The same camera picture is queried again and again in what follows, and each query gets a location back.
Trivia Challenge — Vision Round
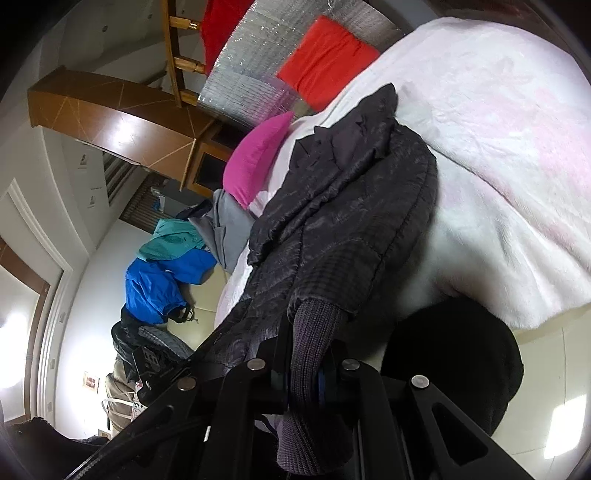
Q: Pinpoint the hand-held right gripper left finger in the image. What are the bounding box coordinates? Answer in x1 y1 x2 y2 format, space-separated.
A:
65 323 297 480

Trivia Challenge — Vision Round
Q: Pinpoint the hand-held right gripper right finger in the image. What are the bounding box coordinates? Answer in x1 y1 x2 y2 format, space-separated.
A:
318 345 537 480

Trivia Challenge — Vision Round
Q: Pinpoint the dark quilted zip jacket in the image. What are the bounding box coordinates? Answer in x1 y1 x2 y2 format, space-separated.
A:
198 83 440 468

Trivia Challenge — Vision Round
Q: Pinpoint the dark puffer garment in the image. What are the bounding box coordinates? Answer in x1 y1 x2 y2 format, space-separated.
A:
111 320 195 371

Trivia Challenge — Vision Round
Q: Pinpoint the beige bag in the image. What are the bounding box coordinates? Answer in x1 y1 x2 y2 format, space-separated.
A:
103 369 140 428

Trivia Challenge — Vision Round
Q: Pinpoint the blue jacket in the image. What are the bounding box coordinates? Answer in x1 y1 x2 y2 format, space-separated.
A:
124 247 219 326

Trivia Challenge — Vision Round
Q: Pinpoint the black round stool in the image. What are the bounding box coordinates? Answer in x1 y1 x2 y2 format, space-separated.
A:
380 298 525 437

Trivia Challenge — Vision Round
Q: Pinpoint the dark cloth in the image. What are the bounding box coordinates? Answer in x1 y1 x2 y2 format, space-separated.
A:
0 415 112 480

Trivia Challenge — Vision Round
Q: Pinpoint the teal garment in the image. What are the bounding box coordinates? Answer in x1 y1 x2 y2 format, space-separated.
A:
138 218 207 262

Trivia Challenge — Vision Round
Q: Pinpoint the grey coat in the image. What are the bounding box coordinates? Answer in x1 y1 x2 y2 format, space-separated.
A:
188 188 256 274

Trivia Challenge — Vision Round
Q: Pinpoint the brown slatted screen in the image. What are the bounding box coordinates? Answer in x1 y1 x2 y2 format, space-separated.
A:
119 181 165 237

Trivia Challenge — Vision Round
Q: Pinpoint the navy garment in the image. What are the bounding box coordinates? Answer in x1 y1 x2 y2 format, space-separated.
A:
174 204 214 223

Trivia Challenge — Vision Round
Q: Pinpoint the slatted air vent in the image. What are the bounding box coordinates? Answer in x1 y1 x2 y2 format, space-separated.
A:
102 151 140 206

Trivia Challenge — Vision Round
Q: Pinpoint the pink pillow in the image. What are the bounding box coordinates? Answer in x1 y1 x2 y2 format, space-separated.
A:
222 111 297 211

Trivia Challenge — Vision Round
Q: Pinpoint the wooden cabinet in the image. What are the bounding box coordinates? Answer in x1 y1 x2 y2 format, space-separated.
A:
26 65 249 200

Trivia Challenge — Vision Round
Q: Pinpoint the white fluffy blanket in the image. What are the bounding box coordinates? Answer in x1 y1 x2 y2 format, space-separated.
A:
213 17 591 371

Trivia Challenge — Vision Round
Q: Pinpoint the wooden stair railing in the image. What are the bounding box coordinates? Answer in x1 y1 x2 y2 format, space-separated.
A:
158 0 209 110

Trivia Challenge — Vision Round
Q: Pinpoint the silver foil insulation mat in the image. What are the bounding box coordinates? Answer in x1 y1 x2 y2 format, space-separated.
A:
197 0 417 136

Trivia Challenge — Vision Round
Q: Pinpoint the red pillow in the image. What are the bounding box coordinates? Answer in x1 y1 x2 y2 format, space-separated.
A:
276 15 382 112

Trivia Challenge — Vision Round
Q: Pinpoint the red quilted blanket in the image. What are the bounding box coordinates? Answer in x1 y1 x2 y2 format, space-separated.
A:
199 0 257 77

